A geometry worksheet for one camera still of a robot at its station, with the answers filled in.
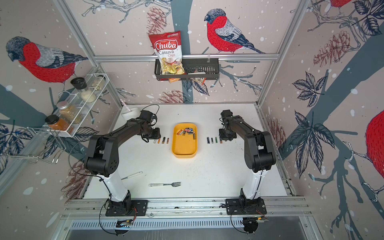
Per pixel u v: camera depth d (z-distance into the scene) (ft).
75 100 2.50
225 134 2.76
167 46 2.67
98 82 2.77
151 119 2.74
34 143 1.90
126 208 2.16
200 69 3.51
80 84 2.37
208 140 3.26
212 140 3.27
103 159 1.62
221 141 3.21
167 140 3.28
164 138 3.29
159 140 3.24
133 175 2.78
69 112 2.12
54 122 1.94
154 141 3.21
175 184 2.67
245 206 2.15
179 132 3.39
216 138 3.29
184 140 3.25
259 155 1.68
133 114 3.14
